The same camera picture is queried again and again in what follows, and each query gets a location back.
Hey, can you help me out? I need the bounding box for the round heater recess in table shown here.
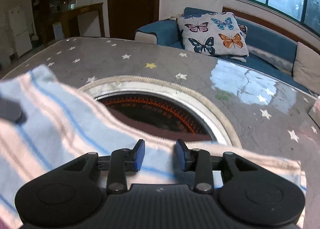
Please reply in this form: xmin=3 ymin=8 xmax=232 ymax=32
xmin=80 ymin=75 xmax=242 ymax=148

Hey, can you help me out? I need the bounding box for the dark wooden side table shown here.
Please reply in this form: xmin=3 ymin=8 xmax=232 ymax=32
xmin=44 ymin=2 xmax=106 ymax=44

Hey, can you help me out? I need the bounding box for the white refrigerator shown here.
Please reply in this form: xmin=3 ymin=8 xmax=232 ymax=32
xmin=8 ymin=6 xmax=32 ymax=58

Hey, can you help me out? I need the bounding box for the butterfly print pillow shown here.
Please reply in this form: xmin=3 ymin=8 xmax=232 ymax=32
xmin=177 ymin=12 xmax=249 ymax=63

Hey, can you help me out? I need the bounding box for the blue white striped sweater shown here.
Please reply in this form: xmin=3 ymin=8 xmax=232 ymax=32
xmin=1 ymin=65 xmax=305 ymax=228

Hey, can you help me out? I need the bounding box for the beige square cushion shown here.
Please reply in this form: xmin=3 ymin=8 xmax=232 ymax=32
xmin=293 ymin=42 xmax=320 ymax=94

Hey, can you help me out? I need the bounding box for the blue fabric sofa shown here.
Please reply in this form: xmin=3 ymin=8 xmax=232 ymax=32
xmin=135 ymin=7 xmax=319 ymax=96

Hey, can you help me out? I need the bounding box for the pink tissue pack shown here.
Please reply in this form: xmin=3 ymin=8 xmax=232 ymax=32
xmin=309 ymin=96 xmax=320 ymax=128

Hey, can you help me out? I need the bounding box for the grey star-patterned table cover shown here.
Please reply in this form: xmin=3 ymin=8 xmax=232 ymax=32
xmin=1 ymin=38 xmax=319 ymax=228

